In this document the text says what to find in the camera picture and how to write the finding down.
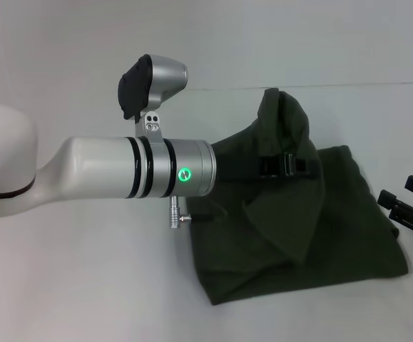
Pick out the left gripper cable with plugs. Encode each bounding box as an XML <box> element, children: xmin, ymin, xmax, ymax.
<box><xmin>169</xmin><ymin>195</ymin><xmax>213</xmax><ymax>231</ymax></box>

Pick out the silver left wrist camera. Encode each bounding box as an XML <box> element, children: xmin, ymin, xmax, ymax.
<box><xmin>116</xmin><ymin>53</ymin><xmax>189</xmax><ymax>140</ymax></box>

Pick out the dark green printed t-shirt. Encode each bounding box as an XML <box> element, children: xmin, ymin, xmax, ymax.
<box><xmin>183</xmin><ymin>88</ymin><xmax>412</xmax><ymax>307</ymax></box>

